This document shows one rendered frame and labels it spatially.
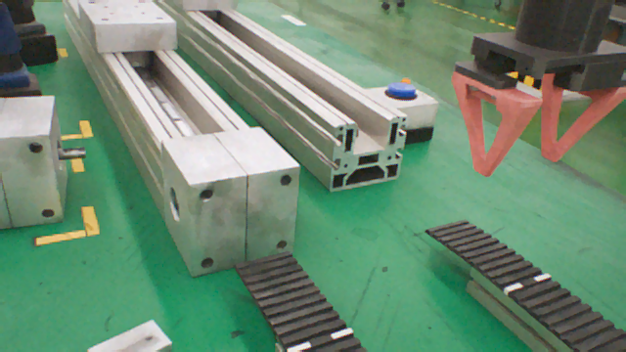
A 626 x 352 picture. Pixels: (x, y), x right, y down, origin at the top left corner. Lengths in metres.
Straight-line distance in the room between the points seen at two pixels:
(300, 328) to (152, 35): 0.54
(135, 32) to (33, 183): 0.32
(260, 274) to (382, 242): 0.16
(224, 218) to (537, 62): 0.27
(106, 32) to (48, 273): 0.39
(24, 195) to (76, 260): 0.09
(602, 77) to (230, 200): 0.30
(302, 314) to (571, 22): 0.27
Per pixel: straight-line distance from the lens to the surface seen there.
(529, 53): 0.39
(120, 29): 0.81
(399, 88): 0.77
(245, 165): 0.47
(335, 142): 0.61
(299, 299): 0.42
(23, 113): 0.60
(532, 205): 0.69
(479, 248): 0.52
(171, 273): 0.50
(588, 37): 0.41
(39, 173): 0.56
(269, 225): 0.49
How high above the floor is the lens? 1.09
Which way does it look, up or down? 29 degrees down
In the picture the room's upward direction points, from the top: 5 degrees clockwise
